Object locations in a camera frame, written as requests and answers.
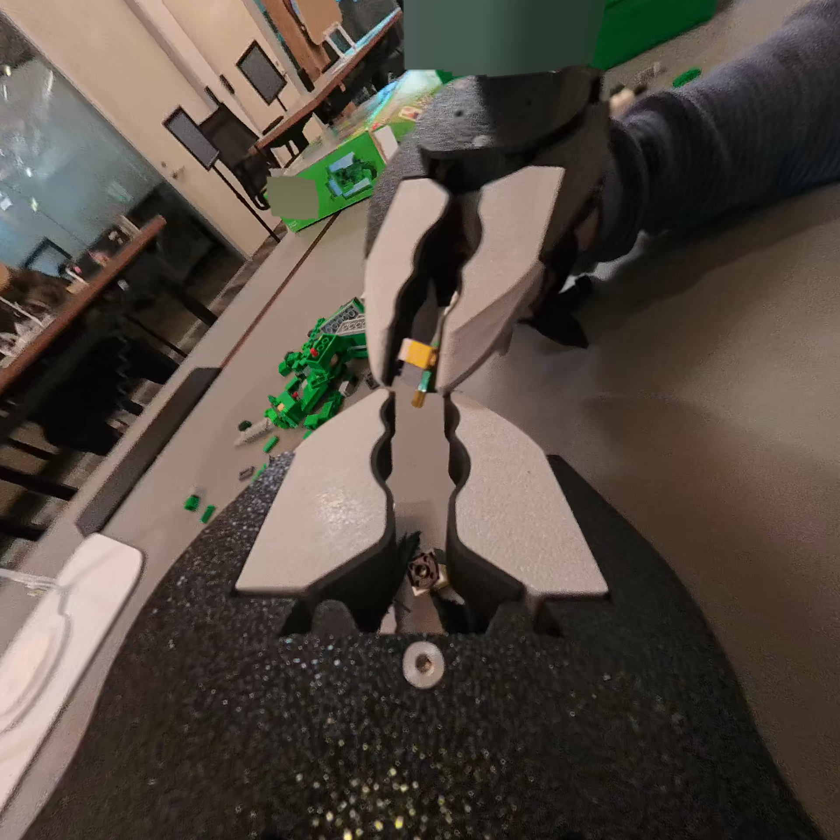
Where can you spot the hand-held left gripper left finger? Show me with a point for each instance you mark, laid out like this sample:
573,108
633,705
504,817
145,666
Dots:
321,512

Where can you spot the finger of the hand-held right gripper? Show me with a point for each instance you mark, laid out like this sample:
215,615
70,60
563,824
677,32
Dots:
394,262
512,249

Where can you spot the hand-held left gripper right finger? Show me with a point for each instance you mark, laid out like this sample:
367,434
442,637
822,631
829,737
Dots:
525,518

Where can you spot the small yellow green brick assembly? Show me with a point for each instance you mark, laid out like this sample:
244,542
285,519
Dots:
420,354

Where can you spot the person's right forearm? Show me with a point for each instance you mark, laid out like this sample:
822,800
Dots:
722,131

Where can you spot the green brick set box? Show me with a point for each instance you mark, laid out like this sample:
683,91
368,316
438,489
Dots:
328,190

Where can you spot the dark grey square brick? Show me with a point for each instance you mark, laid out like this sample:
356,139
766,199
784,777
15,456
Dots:
423,569

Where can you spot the pile of green bricks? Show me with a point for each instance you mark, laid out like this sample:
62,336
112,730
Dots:
308,387

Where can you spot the light grey brick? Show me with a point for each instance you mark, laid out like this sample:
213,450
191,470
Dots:
648,73

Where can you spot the large plain green box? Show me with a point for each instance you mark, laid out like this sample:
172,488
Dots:
656,26

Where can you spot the long wooden table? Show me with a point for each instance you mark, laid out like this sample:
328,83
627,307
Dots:
328,85

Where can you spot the black chair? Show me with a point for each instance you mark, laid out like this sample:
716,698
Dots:
229,134

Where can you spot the black screen on stand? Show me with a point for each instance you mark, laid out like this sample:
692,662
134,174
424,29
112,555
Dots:
191,136

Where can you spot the white rounded tray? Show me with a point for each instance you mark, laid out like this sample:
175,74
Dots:
79,590

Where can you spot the wooden side table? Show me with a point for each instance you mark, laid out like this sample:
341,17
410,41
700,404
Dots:
79,295

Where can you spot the black wall screen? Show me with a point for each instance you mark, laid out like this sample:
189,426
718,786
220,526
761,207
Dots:
261,73

